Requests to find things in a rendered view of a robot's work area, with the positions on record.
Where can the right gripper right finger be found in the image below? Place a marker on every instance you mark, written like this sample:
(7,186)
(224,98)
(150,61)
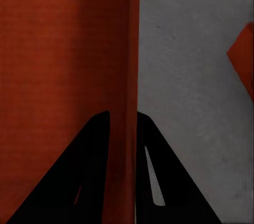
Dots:
(184,203)

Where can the storage box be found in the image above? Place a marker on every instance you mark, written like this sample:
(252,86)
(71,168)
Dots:
(61,63)
(241,55)

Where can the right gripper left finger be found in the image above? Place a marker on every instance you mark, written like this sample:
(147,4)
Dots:
(83,161)

